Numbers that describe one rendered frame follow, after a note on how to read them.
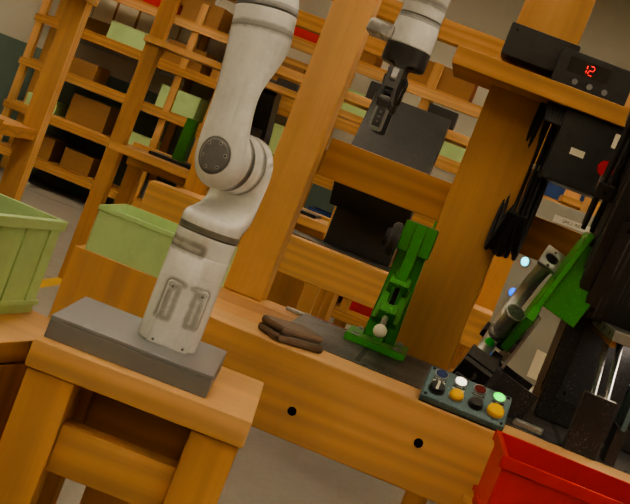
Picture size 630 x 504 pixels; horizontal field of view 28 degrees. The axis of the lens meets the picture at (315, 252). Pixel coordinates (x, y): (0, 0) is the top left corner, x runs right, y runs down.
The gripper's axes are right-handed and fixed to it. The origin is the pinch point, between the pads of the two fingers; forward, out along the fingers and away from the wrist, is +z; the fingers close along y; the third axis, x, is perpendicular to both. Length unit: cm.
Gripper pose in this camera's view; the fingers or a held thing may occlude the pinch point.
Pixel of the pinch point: (377, 128)
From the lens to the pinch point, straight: 206.9
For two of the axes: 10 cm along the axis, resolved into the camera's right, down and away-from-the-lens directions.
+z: -3.6, 9.3, 0.7
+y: 1.2, -0.2, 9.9
